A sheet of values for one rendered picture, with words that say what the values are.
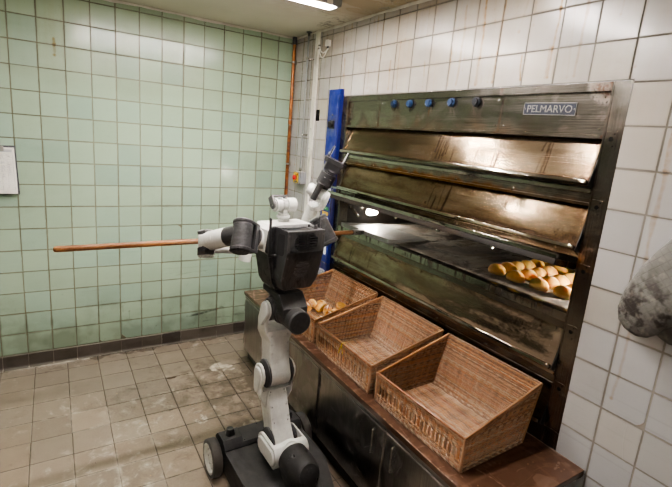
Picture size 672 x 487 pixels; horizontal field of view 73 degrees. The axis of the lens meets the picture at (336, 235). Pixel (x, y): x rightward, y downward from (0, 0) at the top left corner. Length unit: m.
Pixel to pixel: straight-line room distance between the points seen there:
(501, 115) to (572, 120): 0.35
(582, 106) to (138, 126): 2.89
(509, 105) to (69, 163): 2.87
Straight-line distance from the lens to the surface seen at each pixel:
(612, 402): 2.12
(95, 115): 3.68
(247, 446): 2.69
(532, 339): 2.23
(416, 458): 2.13
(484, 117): 2.38
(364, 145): 3.08
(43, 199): 3.71
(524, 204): 2.21
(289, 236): 1.95
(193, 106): 3.79
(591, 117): 2.08
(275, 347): 2.32
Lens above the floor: 1.81
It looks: 12 degrees down
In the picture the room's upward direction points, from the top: 5 degrees clockwise
